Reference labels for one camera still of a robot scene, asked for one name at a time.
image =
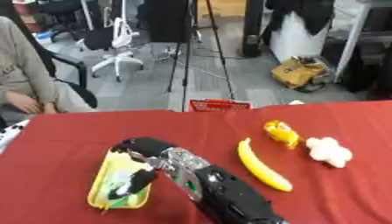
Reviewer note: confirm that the black pillar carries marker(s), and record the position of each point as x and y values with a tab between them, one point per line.
252	29

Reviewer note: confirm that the yellow toy banana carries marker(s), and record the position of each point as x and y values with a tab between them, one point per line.
258	167

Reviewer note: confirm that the white fluffy soft toy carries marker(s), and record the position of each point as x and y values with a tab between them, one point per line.
329	152

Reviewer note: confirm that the yellow bag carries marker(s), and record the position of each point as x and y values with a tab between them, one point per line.
296	71

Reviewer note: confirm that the black tripod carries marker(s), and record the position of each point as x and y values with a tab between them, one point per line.
188	58

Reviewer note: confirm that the orange peeled toy fruit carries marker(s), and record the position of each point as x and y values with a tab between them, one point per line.
282	133

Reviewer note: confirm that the yellow box with green inside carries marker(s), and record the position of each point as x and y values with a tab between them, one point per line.
116	167

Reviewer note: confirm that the red printed sign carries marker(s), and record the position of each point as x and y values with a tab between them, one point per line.
219	105

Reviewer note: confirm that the person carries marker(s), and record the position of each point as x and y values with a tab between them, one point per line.
23	67

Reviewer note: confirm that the white device with black spots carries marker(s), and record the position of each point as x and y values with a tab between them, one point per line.
10	132

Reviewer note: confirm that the black chair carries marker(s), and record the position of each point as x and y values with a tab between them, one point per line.
81	73

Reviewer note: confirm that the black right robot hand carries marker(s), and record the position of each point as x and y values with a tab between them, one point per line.
148	145

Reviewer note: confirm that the silver and black right robot arm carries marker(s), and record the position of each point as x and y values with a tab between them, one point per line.
232	194

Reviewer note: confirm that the white office chair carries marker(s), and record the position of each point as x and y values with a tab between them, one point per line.
120	38

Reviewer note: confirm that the person's hand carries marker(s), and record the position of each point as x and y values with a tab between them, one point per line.
23	102

